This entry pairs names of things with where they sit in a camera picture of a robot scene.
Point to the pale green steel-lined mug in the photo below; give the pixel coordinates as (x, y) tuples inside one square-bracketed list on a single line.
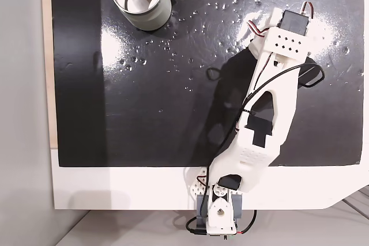
[(157, 12)]

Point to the black glossy table mat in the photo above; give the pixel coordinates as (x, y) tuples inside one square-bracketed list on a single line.
[(144, 113)]

